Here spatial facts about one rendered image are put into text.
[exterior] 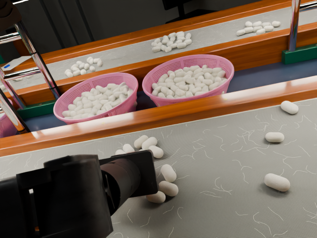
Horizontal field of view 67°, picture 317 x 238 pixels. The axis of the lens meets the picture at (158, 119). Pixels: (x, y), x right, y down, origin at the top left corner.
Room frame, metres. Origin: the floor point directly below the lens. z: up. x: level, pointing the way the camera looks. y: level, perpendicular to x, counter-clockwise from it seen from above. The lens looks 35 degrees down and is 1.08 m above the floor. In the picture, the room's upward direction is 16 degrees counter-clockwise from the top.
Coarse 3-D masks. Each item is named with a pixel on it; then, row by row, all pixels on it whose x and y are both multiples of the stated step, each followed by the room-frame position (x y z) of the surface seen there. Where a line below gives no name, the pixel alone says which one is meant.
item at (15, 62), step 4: (24, 56) 1.39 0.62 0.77; (28, 56) 1.37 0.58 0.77; (12, 60) 1.38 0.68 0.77; (16, 60) 1.35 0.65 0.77; (20, 60) 1.33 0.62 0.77; (24, 60) 1.31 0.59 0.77; (8, 64) 1.32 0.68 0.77; (12, 64) 1.30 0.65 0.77; (16, 64) 1.28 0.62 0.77; (4, 68) 1.26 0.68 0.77; (8, 68) 1.24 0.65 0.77
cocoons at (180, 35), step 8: (248, 24) 0.93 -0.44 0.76; (256, 24) 0.90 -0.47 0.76; (264, 24) 0.88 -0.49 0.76; (272, 24) 0.87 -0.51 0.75; (280, 24) 0.85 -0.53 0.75; (240, 32) 0.87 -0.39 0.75; (248, 32) 0.88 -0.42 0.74; (256, 32) 0.83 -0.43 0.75; (264, 32) 0.82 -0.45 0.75; (168, 40) 1.01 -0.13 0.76; (184, 40) 0.98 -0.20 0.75; (152, 48) 0.96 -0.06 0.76; (160, 48) 0.96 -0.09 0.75; (168, 48) 0.92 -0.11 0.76; (80, 64) 1.05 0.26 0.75; (88, 64) 1.00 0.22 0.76; (80, 72) 0.95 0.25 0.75
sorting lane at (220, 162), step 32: (160, 128) 0.45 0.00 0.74; (192, 128) 0.42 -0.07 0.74; (224, 128) 0.39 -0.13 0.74; (256, 128) 0.36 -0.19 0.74; (288, 128) 0.34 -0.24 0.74; (0, 160) 0.51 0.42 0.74; (32, 160) 0.47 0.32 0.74; (160, 160) 0.35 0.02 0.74; (192, 160) 0.33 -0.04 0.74; (224, 160) 0.31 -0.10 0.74; (256, 160) 0.28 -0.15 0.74; (288, 160) 0.27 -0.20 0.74; (192, 192) 0.26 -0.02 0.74; (224, 192) 0.24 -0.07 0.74; (256, 192) 0.22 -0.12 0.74; (288, 192) 0.21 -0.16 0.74; (128, 224) 0.23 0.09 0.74; (160, 224) 0.22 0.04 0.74; (192, 224) 0.20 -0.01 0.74; (224, 224) 0.19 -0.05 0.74; (256, 224) 0.18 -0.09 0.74; (288, 224) 0.16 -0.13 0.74
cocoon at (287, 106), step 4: (284, 104) 0.39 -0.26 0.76; (288, 104) 0.38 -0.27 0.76; (292, 104) 0.38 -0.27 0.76; (284, 108) 0.39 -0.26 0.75; (288, 108) 0.38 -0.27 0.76; (292, 108) 0.37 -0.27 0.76; (296, 108) 0.37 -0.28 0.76; (288, 112) 0.38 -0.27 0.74; (292, 112) 0.37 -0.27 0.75; (296, 112) 0.37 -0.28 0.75
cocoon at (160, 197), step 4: (160, 192) 0.26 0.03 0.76; (148, 196) 0.26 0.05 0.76; (152, 196) 0.26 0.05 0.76; (156, 196) 0.25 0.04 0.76; (160, 196) 0.25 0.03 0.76; (164, 196) 0.25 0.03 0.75; (148, 200) 0.26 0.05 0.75; (152, 200) 0.25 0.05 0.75; (156, 200) 0.25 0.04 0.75; (160, 200) 0.25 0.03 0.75; (164, 200) 0.25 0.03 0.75
